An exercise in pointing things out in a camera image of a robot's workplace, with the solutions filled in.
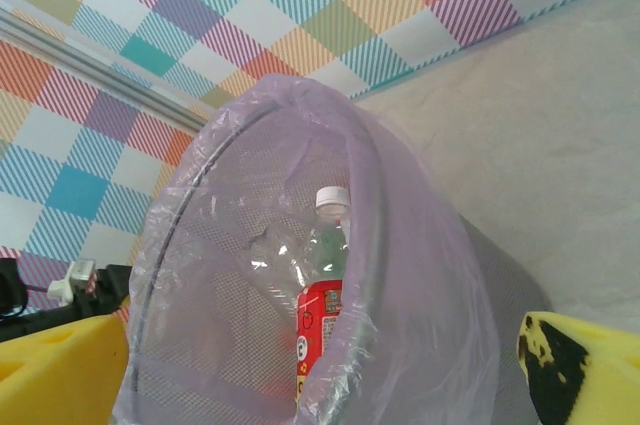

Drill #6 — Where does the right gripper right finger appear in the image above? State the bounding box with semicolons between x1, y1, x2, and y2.
515;311;640;425

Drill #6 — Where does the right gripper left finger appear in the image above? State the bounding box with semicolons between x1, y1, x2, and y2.
0;313;132;425

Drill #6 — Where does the white cap cartoon label bottle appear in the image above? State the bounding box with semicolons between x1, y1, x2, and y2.
249;185;352;416

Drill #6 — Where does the grey mesh waste bin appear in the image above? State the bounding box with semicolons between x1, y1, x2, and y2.
127;104;554;425

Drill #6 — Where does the mesh waste bin with liner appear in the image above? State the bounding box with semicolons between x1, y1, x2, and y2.
112;73;504;425

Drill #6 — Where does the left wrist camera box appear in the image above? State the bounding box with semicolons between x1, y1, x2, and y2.
47;258;100;304

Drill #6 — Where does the aluminium frame post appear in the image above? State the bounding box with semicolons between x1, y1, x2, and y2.
0;3;209;134

